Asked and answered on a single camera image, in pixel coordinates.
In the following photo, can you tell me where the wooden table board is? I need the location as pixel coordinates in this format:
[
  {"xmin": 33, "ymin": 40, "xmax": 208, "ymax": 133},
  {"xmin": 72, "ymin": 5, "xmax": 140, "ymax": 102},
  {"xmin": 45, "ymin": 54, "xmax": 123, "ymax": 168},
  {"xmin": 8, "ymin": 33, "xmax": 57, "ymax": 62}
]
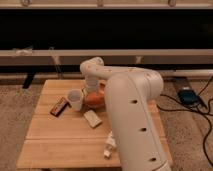
[{"xmin": 16, "ymin": 78, "xmax": 174, "ymax": 169}]

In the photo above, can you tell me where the dark brown rectangular eraser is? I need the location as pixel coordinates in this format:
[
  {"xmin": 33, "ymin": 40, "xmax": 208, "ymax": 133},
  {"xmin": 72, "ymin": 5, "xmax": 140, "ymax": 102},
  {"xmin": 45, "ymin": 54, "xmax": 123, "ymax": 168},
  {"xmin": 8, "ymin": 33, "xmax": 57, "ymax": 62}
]
[{"xmin": 50, "ymin": 97, "xmax": 68, "ymax": 117}]

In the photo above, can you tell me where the black cable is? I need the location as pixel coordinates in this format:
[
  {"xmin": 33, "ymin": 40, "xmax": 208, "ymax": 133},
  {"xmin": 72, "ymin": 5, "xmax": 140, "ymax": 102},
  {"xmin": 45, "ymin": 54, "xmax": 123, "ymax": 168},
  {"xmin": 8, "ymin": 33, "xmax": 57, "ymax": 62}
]
[{"xmin": 155, "ymin": 77, "xmax": 213, "ymax": 168}]

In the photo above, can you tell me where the white tube bottle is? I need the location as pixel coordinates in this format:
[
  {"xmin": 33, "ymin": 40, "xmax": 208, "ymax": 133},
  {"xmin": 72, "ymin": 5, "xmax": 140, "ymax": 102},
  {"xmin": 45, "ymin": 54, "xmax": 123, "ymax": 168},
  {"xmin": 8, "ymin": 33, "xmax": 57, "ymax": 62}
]
[{"xmin": 103, "ymin": 132, "xmax": 116, "ymax": 159}]

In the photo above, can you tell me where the beige sponge block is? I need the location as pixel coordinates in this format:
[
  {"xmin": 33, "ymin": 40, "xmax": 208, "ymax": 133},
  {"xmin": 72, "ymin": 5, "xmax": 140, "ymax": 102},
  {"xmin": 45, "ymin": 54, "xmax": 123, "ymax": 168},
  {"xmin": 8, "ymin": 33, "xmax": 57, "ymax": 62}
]
[{"xmin": 83, "ymin": 110, "xmax": 102, "ymax": 128}]

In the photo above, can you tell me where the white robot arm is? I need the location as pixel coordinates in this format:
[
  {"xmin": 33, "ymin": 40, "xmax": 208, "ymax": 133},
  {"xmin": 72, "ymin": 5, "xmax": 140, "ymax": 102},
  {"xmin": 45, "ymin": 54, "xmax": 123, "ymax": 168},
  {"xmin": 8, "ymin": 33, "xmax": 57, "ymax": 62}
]
[{"xmin": 80, "ymin": 57, "xmax": 171, "ymax": 171}]

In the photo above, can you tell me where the orange plate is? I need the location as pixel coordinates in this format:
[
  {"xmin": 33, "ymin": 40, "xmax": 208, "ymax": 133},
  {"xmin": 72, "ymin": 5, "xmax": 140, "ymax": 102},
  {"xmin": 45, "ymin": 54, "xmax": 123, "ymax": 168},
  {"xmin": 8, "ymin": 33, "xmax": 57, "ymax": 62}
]
[{"xmin": 83, "ymin": 83, "xmax": 105, "ymax": 109}]

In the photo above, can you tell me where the dark power adapter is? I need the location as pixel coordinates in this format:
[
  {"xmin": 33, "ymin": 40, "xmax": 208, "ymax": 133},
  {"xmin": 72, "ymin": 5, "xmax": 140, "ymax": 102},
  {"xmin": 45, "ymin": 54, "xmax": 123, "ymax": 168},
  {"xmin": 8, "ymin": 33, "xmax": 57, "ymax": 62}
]
[{"xmin": 178, "ymin": 89, "xmax": 198, "ymax": 105}]

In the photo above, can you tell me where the white horizontal rail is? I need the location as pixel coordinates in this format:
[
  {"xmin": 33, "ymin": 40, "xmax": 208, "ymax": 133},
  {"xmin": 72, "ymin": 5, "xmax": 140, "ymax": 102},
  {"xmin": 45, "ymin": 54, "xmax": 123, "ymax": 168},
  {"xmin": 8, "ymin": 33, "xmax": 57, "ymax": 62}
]
[{"xmin": 0, "ymin": 49, "xmax": 213, "ymax": 66}]

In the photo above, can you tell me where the white ceramic cup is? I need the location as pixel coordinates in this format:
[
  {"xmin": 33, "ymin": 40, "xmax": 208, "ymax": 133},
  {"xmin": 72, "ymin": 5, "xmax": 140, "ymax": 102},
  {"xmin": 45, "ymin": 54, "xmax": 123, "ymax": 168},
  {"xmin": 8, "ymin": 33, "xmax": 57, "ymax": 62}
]
[{"xmin": 67, "ymin": 89, "xmax": 84, "ymax": 111}]

